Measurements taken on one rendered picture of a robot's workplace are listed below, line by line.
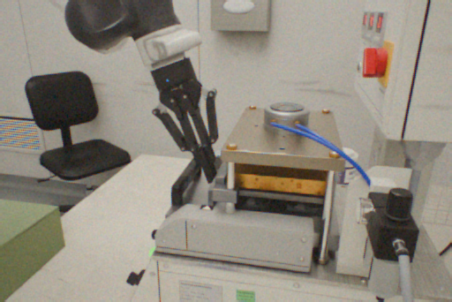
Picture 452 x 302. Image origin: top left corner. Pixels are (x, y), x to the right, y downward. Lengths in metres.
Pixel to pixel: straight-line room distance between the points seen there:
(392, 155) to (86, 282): 0.67
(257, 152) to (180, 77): 0.20
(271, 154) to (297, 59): 1.64
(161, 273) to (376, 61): 0.46
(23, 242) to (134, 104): 1.71
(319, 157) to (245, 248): 0.18
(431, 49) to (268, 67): 1.73
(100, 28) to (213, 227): 0.36
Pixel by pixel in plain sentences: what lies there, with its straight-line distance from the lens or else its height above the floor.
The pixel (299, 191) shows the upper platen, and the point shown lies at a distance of 0.59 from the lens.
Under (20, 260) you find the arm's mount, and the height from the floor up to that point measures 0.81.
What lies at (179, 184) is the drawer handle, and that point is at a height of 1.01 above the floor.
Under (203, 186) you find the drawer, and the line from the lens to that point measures 0.76.
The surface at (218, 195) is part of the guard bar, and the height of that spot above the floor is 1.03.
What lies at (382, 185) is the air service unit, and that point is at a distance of 0.52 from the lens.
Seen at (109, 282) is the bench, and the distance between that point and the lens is 0.89.
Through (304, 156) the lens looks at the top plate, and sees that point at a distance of 0.55.
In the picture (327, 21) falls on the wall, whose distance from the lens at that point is 2.15.
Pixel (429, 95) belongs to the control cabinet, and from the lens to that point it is 0.51.
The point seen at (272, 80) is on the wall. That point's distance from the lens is 2.20.
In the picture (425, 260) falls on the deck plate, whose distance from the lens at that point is 0.70.
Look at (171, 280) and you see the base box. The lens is 0.66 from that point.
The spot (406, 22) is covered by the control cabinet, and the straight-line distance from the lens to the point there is 0.50.
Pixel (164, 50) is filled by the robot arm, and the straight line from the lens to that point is 0.61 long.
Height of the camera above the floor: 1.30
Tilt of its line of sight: 22 degrees down
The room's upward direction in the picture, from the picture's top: straight up
